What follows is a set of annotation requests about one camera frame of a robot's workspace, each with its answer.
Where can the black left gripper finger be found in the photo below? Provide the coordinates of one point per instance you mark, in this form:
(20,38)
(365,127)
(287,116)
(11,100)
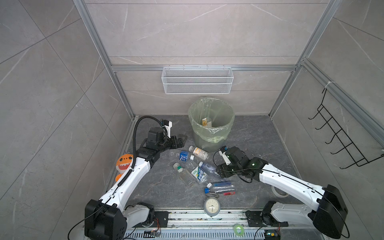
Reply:
(182,138)
(180,145)

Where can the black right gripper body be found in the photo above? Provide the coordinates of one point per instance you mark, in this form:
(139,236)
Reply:
(229,169)

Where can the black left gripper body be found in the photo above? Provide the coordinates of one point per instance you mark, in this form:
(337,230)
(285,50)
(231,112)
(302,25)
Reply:
(167,143)

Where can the clear blue tinted bottle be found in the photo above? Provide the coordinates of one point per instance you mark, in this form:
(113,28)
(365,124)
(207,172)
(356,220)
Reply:
(209,170)

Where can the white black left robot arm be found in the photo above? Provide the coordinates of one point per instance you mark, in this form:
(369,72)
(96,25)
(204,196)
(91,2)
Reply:
(109,217)

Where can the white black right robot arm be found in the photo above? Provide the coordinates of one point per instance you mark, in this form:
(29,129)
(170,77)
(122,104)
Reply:
(321,207)

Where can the green lined trash bin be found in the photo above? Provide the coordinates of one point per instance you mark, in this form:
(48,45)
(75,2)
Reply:
(212,120)

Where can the crushed blue label bottle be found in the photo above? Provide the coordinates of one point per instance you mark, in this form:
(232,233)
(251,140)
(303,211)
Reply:
(180,155)

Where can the green blue label bottle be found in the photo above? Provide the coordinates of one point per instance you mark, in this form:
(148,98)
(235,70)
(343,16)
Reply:
(196,171)

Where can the orange label white cap bottle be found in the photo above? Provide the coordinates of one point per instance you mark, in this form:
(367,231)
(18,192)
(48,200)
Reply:
(200,153)

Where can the blue cap red bottle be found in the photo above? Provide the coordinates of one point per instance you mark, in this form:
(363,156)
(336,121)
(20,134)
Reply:
(220,189)

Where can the orange shark plush toy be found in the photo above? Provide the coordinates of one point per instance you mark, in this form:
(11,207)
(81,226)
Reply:
(123,164)

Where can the round analog clock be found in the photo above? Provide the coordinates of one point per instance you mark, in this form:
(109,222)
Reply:
(212,207)

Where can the beige masking tape roll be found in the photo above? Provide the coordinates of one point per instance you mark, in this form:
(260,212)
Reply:
(277,194)

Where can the green tape roll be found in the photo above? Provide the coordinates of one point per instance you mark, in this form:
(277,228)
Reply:
(239,230)

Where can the white wire mesh basket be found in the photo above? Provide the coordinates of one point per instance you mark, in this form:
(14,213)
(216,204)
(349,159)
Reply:
(197,81)

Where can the black wire hook rack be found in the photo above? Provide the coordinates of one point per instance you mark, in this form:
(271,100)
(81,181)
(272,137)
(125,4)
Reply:
(341,135)

